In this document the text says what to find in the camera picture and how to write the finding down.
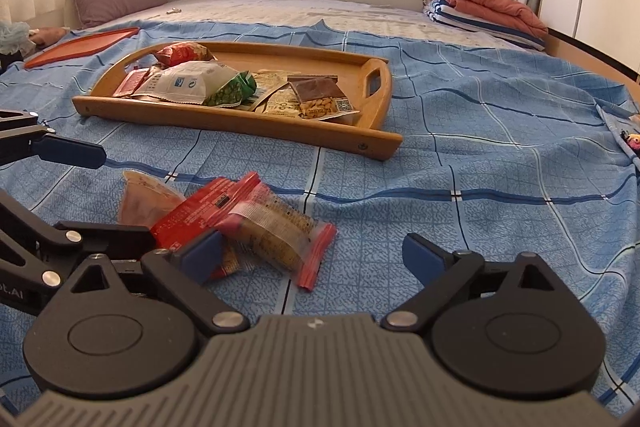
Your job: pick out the white snack packet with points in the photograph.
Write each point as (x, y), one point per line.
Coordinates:
(185, 82)

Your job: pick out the folded blankets stack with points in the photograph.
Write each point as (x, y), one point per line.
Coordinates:
(490, 2)

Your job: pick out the brown cloth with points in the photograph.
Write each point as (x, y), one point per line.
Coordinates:
(47, 36)

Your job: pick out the wooden bed frame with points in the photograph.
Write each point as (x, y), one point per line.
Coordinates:
(590, 52)

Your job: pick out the beige snack packet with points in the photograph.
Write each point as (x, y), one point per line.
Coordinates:
(282, 104)

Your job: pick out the green snack packet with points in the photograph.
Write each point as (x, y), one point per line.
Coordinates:
(232, 92)

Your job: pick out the clear biscuit packet red ends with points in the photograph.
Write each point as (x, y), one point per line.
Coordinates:
(280, 227)

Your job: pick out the grey patterned mattress cover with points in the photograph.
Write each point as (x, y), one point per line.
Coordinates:
(300, 9)

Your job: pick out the small red snack packet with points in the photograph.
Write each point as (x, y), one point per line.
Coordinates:
(131, 83)

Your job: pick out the red plastic tray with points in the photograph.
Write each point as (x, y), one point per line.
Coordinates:
(75, 47)

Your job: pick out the folded blue striped towel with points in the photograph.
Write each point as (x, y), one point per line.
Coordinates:
(450, 14)

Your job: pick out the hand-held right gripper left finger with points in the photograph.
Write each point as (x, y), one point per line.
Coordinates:
(202, 254)

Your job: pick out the blue-grey fluffy cloth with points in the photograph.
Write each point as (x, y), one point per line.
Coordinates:
(15, 34)

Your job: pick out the small colourful toy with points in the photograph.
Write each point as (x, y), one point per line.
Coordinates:
(632, 140)

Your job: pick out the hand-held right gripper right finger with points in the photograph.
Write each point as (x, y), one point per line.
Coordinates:
(422, 257)

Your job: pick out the brown almond snack packet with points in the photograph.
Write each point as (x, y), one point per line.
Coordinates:
(320, 99)

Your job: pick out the yellow-brown snack packet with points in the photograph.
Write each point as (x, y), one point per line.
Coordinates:
(267, 81)

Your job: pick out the red peanut snack packet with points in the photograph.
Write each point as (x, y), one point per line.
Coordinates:
(182, 53)

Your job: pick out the blue checked bedsheet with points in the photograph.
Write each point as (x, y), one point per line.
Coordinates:
(500, 157)

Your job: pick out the brown translucent snack packet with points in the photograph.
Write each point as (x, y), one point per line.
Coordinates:
(142, 202)

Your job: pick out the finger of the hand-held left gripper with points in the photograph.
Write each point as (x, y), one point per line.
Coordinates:
(115, 239)
(70, 153)

